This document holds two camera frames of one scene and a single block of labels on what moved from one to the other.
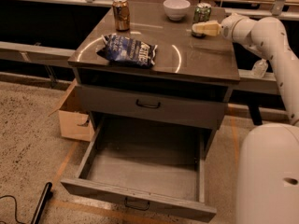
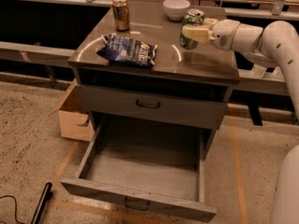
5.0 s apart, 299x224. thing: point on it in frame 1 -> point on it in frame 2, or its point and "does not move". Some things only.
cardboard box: x=75 y=124 does not move
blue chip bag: x=128 y=50 does not move
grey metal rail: x=35 y=53 does not move
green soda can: x=202 y=14 -> x=193 y=17
